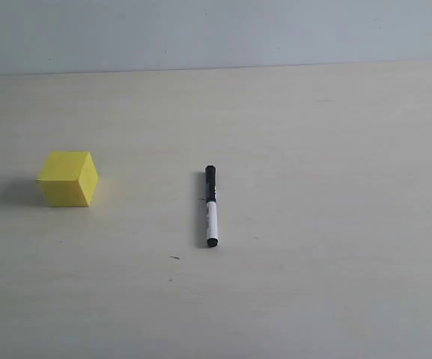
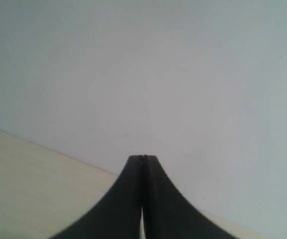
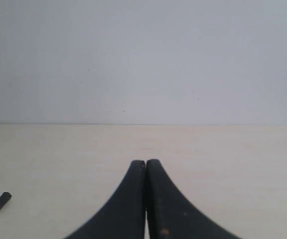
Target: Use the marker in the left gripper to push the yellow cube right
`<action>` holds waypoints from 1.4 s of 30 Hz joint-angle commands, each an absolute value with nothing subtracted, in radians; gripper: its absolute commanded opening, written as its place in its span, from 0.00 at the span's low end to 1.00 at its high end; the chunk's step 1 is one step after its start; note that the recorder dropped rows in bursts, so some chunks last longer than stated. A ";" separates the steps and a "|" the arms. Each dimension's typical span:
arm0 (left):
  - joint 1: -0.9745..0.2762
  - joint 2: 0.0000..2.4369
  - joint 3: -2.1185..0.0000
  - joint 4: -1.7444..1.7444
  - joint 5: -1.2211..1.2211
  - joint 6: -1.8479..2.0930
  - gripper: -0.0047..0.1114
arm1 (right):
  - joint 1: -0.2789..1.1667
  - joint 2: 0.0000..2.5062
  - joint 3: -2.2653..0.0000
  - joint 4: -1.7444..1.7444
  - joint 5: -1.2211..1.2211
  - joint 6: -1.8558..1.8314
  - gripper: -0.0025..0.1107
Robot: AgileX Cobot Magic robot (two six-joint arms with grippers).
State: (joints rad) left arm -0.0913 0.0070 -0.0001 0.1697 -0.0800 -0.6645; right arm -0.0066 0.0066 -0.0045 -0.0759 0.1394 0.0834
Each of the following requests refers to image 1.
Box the black and white marker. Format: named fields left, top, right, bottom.
left=205, top=165, right=219, bottom=248

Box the yellow cube block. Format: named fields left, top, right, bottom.
left=37, top=151, right=99, bottom=207

